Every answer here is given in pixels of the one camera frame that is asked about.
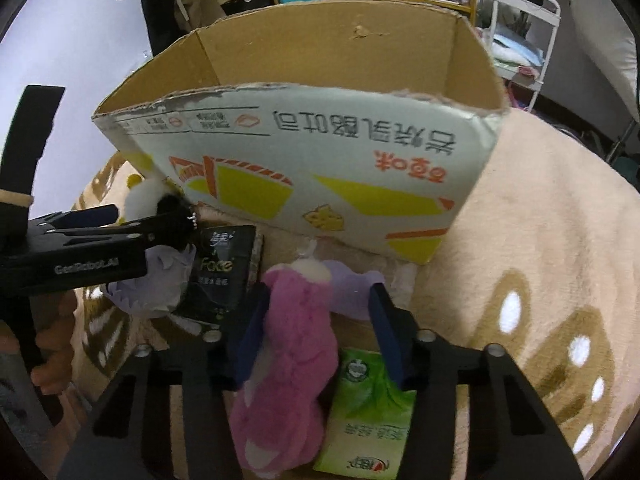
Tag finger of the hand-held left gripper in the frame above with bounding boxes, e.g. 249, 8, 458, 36
46, 211, 197, 252
46, 204, 122, 232

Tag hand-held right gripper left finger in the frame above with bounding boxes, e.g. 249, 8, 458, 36
57, 282, 271, 480

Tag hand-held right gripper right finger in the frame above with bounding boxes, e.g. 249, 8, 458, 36
366, 282, 587, 480

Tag yellow white plush toy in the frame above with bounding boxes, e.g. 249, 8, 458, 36
122, 152, 176, 223

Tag pink plush toy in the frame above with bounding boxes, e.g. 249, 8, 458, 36
230, 255, 342, 479

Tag lavender plush toy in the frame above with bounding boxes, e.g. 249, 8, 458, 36
322, 259, 387, 322

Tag purple plush toy white trim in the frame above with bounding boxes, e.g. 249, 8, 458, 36
99, 244, 198, 320

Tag black tissue pack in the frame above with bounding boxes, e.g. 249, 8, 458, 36
175, 225, 264, 335

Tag green tissue pack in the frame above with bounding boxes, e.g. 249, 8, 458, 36
312, 346, 419, 480

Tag printed cardboard box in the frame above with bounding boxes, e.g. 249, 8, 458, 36
91, 0, 512, 266

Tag person's left forearm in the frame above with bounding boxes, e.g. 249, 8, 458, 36
0, 352, 56, 461

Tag person's left hand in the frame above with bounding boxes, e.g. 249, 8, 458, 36
30, 289, 78, 397

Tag beige flower blanket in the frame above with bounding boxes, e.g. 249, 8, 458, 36
70, 105, 640, 480

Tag black hanging garment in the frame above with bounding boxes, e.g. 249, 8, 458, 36
139, 0, 193, 58

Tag beige hanging coat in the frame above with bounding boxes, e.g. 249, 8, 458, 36
174, 0, 253, 38

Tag folded blue white cloths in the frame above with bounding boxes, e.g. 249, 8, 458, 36
491, 29, 547, 67

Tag white rolling cart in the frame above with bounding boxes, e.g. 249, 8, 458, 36
481, 0, 562, 117

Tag cream padded office chair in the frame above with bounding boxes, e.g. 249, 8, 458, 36
559, 0, 640, 167

